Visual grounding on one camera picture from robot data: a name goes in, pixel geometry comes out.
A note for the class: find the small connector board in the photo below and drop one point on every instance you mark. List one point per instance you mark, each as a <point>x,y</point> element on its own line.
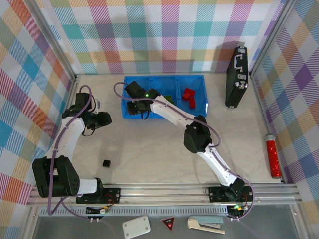
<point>235,210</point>
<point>98,210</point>

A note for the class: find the black briefcase with metal latches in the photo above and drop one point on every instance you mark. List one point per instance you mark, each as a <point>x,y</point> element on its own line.
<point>238,74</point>

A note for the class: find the grey metal shelf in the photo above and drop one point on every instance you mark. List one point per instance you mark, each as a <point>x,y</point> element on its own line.
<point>74,229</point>

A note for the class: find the beige blue stapler tool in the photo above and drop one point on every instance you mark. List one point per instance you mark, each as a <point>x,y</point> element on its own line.
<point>205,222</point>

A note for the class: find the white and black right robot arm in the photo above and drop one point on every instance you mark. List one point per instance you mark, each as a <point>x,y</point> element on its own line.
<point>172,114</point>

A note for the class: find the white rectangular plate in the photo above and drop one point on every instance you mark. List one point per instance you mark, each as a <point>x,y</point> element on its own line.
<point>136,227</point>

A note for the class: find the aluminium frame post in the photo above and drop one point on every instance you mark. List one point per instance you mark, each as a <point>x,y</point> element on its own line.
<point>270,37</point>
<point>56,41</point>

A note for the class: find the slotted metal vent strip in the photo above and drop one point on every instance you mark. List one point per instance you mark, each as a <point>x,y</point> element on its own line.
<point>149,211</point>

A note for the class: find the black square lego brick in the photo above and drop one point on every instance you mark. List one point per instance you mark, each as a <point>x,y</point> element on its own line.
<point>106,163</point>

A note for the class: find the blue three-compartment plastic bin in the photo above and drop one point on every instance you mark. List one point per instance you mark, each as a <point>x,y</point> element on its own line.
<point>199,84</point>

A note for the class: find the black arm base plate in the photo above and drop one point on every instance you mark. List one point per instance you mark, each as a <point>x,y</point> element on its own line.
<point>216,194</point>
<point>112,195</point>

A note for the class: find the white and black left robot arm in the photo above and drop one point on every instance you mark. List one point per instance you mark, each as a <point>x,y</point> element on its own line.
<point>69,134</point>

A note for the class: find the red triangle sign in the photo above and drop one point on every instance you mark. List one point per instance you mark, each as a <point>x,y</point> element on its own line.
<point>168,222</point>

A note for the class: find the red glitter tube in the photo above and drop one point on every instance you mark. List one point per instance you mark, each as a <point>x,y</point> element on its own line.
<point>272,156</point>

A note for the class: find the aluminium mounting rail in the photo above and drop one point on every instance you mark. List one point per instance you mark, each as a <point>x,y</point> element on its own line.
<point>162,194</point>

